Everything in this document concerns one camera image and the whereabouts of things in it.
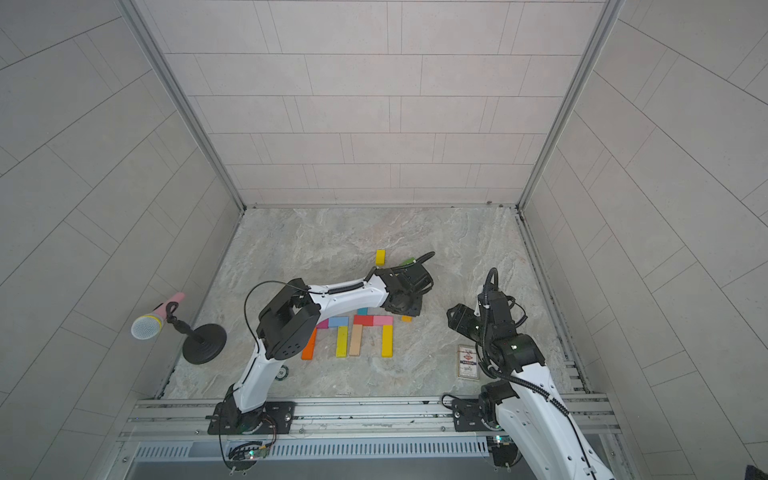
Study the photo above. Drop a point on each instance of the light blue block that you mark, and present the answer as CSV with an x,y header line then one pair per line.
x,y
336,322

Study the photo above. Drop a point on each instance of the red block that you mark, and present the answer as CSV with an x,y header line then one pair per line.
x,y
363,320

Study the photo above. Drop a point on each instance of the circuit board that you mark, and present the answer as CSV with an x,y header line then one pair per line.
x,y
243,457
503,451

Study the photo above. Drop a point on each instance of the left circuit board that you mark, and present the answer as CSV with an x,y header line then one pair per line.
x,y
243,457

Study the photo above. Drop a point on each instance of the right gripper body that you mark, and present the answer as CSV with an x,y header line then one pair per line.
x,y
472,326

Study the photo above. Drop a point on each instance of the right circuit board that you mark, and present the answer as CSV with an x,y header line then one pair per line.
x,y
503,451

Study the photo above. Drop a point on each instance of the pink block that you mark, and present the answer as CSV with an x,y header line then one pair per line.
x,y
383,320

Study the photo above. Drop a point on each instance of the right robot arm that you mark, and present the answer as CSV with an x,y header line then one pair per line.
x,y
522,400

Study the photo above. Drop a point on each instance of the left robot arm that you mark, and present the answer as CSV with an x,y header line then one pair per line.
x,y
287,322

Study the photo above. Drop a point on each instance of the aluminium mounting rail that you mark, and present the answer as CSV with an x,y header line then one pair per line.
x,y
313,418

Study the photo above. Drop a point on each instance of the playing card box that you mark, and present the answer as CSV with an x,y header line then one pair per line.
x,y
467,363

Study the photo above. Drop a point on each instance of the small yellow block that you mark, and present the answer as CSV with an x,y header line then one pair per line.
x,y
380,258

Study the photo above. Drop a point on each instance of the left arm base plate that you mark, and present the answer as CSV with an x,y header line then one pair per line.
x,y
271,418

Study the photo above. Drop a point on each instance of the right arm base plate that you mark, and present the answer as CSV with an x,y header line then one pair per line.
x,y
472,415

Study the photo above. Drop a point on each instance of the black microphone stand base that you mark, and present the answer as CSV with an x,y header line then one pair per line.
x,y
204,344

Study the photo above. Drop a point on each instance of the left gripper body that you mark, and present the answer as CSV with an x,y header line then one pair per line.
x,y
411,305

